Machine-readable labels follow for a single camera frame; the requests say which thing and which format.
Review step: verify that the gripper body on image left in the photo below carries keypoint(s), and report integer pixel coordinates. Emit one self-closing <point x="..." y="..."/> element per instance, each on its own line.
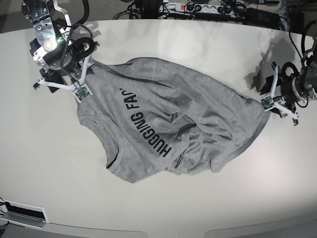
<point x="64" y="69"/>

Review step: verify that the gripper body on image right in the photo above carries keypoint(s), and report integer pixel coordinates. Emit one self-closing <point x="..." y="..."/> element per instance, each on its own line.
<point x="290" y="88"/>

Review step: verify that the grey t-shirt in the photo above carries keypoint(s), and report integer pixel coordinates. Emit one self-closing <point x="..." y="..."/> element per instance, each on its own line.
<point x="153" y="115"/>

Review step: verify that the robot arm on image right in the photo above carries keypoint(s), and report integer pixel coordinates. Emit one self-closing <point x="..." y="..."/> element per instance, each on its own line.
<point x="308" y="55"/>

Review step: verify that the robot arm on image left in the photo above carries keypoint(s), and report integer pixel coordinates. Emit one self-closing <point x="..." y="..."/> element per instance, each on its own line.
<point x="50" y="21"/>

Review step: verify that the black power adapter box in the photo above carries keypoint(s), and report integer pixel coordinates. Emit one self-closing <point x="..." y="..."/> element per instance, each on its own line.
<point x="262" y="18"/>

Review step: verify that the white power strip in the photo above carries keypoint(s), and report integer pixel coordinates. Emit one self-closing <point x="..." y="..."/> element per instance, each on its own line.
<point x="187" y="8"/>

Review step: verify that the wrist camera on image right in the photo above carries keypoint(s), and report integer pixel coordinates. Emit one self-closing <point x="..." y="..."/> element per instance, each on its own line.
<point x="267" y="102"/>

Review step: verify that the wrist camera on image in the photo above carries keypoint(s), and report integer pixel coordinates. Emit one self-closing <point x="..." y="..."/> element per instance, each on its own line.
<point x="267" y="102"/>
<point x="81" y="93"/>

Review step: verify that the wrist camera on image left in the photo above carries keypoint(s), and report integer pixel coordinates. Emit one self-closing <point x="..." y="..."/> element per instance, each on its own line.
<point x="81" y="93"/>

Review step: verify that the table cable grommet box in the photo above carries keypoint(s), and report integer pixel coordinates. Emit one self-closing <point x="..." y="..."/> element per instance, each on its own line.
<point x="23" y="214"/>

